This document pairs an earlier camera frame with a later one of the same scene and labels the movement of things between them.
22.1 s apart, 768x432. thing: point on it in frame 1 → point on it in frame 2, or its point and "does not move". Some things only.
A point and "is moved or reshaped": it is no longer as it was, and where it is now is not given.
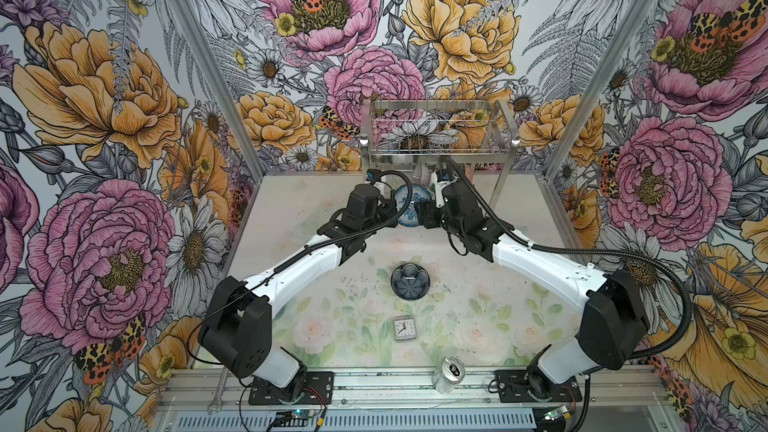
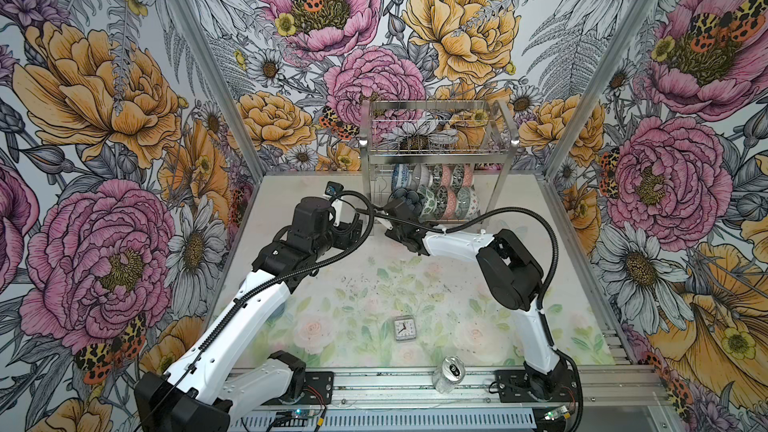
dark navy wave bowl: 410,281 is moved or reshaped
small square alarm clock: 405,327 does not move
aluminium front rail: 410,389 does not move
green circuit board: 294,418 does not move
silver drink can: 451,371 does not move
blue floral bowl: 419,194 is moved or reshaped
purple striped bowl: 421,174 does not move
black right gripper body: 438,217 → 395,234
